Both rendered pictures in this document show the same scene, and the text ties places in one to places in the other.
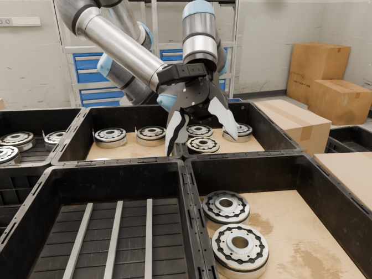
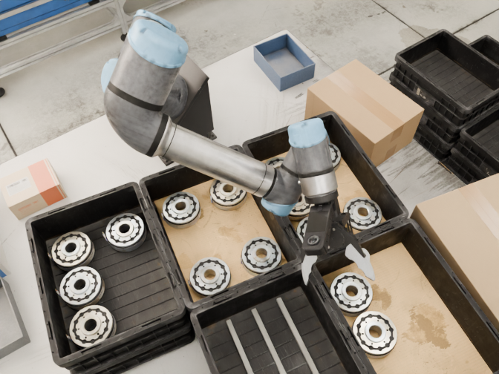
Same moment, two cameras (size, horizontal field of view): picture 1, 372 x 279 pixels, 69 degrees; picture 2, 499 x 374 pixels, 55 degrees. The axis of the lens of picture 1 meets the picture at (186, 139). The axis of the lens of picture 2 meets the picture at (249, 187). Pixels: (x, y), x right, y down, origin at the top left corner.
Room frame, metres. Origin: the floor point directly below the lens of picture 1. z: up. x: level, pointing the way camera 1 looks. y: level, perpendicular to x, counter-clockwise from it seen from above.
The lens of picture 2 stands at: (0.10, 0.26, 1.99)
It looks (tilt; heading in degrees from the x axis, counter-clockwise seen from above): 56 degrees down; 344
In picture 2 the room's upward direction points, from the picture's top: 2 degrees counter-clockwise
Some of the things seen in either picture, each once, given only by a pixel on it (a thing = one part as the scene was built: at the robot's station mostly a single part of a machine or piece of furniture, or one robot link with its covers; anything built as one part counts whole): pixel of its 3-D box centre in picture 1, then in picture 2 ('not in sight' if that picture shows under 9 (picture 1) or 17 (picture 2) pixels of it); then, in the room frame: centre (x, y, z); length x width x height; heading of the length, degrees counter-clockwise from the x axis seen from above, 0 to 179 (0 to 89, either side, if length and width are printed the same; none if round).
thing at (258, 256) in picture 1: (239, 244); (374, 332); (0.35, -0.10, 0.86); 0.10 x 0.10 x 0.01
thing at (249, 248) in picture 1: (239, 242); (375, 332); (0.35, -0.10, 0.86); 0.05 x 0.05 x 0.01
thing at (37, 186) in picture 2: not in sight; (33, 188); (1.12, 0.68, 0.74); 0.16 x 0.12 x 0.07; 104
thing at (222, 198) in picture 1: (225, 203); (351, 291); (0.46, -0.09, 0.86); 0.05 x 0.05 x 0.01
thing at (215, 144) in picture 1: (203, 144); (296, 199); (0.75, -0.05, 0.86); 0.10 x 0.10 x 0.01
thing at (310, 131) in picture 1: (279, 129); (360, 115); (1.04, -0.39, 0.78); 0.30 x 0.22 x 0.16; 20
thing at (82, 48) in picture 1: (155, 46); not in sight; (2.75, 0.30, 0.91); 1.70 x 0.10 x 0.05; 107
